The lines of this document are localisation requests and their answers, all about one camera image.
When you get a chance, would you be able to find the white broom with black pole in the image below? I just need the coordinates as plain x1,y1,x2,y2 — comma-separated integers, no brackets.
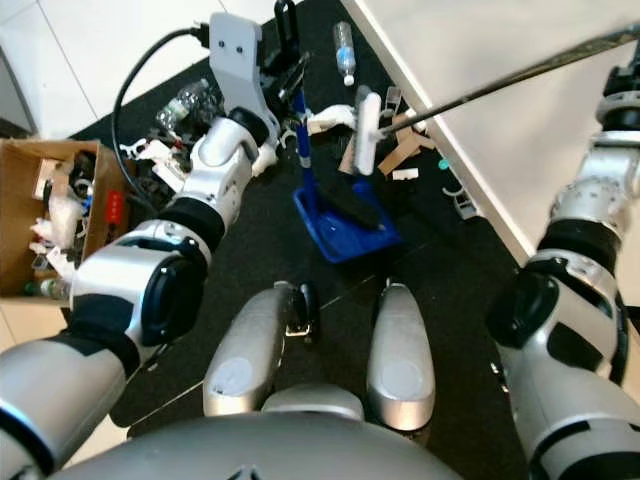
353,20,640,176

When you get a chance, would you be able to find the blue dustpan with black handle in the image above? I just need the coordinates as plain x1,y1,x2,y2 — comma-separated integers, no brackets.
293,95,401,264

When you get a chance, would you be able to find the black floor mat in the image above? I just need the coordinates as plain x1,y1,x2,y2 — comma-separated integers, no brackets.
60,0,531,480

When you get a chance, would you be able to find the clear bottle with blue label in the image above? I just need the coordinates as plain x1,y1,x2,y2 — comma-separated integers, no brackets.
333,20,358,86

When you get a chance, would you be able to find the white crumpled paper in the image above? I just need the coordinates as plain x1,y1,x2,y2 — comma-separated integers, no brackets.
305,100,361,136

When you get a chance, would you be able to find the crushed clear plastic bottle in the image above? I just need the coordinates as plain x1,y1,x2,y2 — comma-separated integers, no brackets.
155,80,213,131

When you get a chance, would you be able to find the brown cardboard piece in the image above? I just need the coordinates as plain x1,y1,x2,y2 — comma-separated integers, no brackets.
378,115,436,176

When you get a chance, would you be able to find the black cloth rubbish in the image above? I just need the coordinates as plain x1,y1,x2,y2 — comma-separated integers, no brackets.
325,175,391,231

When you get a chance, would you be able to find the brown cardboard box with rubbish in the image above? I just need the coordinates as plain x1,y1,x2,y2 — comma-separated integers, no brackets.
0,140,126,298

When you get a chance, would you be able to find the silver left robot leg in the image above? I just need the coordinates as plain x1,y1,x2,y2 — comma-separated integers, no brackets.
203,280,316,419

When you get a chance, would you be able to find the silver robot leg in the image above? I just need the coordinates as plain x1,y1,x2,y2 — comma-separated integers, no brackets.
203,280,316,419
365,280,436,433

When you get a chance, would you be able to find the silver right robot leg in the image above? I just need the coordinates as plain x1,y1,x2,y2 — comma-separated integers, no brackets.
365,280,436,433

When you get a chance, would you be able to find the grey robot torso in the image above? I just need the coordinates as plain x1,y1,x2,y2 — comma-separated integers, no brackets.
50,383,466,480

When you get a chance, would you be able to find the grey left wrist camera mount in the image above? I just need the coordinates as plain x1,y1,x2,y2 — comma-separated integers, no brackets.
210,12,281,141

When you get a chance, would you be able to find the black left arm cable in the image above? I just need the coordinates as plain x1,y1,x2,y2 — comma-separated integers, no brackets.
112,27,214,216

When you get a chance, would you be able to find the grey wire holder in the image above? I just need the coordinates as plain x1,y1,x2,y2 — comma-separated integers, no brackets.
445,180,481,219

